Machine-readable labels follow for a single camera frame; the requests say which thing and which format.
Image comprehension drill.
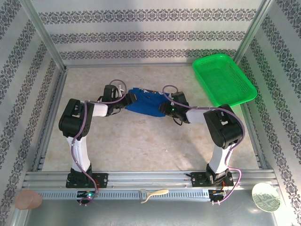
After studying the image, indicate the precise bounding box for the blue t-shirt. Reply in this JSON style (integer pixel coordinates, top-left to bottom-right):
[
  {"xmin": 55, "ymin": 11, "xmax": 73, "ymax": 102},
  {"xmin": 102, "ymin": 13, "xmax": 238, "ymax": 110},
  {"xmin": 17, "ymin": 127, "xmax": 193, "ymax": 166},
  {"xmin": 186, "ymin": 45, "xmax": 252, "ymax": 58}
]
[{"xmin": 124, "ymin": 87, "xmax": 172, "ymax": 118}]

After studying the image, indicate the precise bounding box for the green plastic mesh basket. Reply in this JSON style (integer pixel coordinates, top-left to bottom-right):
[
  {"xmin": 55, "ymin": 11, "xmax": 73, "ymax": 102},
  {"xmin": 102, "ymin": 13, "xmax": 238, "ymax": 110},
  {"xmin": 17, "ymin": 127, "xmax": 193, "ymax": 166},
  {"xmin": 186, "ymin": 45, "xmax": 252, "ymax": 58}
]
[{"xmin": 192, "ymin": 53, "xmax": 258, "ymax": 110}]

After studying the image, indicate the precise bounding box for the beige plastic peeler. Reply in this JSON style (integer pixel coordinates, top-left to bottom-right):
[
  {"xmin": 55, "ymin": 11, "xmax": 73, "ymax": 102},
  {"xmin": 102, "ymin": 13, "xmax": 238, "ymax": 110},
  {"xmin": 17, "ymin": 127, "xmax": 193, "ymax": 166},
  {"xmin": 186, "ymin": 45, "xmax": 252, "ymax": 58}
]
[{"xmin": 138, "ymin": 188, "xmax": 170, "ymax": 204}]

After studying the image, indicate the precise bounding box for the small circuit board with LED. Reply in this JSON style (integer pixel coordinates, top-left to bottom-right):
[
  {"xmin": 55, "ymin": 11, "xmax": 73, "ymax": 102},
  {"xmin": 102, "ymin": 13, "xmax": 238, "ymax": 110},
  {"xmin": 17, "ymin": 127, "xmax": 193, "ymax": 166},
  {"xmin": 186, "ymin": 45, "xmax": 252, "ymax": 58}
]
[
  {"xmin": 208, "ymin": 189, "xmax": 228, "ymax": 201},
  {"xmin": 77, "ymin": 191, "xmax": 97, "ymax": 200}
]

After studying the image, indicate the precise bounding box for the round disc with code print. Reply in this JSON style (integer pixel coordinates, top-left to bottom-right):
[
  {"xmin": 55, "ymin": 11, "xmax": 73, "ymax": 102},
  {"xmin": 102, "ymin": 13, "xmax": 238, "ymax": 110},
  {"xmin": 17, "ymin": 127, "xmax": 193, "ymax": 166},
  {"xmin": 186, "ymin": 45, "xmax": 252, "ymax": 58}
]
[{"xmin": 251, "ymin": 183, "xmax": 282, "ymax": 212}]

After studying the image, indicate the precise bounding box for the translucent pink cup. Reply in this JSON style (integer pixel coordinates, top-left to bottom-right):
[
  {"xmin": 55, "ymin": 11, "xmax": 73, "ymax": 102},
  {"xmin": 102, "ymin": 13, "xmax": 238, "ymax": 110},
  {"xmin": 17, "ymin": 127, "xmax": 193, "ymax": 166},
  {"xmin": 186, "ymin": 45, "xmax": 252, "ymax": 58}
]
[{"xmin": 15, "ymin": 190, "xmax": 43, "ymax": 210}]

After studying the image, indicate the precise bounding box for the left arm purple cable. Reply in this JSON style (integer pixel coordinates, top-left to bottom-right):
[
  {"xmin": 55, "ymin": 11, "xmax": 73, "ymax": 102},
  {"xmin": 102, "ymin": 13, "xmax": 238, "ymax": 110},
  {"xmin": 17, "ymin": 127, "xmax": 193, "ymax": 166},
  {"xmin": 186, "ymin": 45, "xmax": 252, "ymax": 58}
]
[{"xmin": 71, "ymin": 79, "xmax": 129, "ymax": 205}]

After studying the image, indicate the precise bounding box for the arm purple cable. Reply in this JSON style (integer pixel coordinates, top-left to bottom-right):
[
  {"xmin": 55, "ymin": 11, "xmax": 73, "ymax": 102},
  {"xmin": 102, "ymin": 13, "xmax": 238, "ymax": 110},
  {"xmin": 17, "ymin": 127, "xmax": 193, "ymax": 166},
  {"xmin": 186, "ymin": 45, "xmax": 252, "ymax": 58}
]
[
  {"xmin": 162, "ymin": 85, "xmax": 246, "ymax": 205},
  {"xmin": 71, "ymin": 79, "xmax": 129, "ymax": 205}
]

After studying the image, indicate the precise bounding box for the aluminium table side rail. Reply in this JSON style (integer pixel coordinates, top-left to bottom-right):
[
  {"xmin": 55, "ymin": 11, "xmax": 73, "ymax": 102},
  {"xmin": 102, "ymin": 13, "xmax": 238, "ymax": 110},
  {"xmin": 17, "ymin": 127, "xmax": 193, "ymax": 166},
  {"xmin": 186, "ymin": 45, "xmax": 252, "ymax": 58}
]
[
  {"xmin": 32, "ymin": 67, "xmax": 69, "ymax": 172},
  {"xmin": 239, "ymin": 102, "xmax": 271, "ymax": 170}
]

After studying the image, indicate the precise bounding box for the wide aluminium mounting rail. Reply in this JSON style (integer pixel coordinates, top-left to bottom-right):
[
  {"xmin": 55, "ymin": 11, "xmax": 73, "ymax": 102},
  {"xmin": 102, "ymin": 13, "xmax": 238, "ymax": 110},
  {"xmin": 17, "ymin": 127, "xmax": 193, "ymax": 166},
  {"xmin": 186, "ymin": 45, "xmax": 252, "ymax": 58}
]
[{"xmin": 22, "ymin": 170, "xmax": 278, "ymax": 190}]

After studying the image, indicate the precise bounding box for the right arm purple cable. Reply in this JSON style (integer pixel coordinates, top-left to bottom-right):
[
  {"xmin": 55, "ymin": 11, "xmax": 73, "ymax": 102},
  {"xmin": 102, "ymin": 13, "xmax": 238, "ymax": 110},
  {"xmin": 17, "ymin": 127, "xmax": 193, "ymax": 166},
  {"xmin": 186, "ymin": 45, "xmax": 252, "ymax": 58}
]
[{"xmin": 162, "ymin": 85, "xmax": 246, "ymax": 205}]

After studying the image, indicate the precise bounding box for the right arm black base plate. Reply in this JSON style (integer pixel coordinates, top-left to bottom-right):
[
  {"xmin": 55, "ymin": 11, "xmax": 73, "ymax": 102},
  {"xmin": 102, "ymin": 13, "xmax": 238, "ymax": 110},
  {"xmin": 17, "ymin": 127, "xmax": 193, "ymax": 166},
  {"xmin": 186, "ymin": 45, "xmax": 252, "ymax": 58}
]
[{"xmin": 190, "ymin": 171, "xmax": 235, "ymax": 188}]

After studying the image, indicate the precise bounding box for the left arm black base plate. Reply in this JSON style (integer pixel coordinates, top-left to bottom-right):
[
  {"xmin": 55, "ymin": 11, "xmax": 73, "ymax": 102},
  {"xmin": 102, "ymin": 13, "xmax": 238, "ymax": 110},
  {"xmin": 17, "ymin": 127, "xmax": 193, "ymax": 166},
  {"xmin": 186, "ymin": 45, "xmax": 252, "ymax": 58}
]
[{"xmin": 65, "ymin": 173, "xmax": 109, "ymax": 188}]

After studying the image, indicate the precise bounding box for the aluminium frame post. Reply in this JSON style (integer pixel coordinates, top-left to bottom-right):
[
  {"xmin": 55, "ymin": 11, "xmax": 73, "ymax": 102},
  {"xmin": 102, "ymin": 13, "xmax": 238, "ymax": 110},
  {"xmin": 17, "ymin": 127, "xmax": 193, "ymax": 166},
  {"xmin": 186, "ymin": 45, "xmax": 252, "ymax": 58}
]
[
  {"xmin": 20, "ymin": 0, "xmax": 68, "ymax": 71},
  {"xmin": 233, "ymin": 0, "xmax": 276, "ymax": 65}
]

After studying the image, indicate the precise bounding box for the grey slotted cable duct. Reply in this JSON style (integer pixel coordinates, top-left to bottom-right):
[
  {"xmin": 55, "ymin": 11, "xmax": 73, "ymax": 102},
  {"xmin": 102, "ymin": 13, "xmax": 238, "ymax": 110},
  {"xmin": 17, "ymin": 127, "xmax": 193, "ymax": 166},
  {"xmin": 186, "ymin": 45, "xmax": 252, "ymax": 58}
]
[{"xmin": 37, "ymin": 189, "xmax": 210, "ymax": 201}]

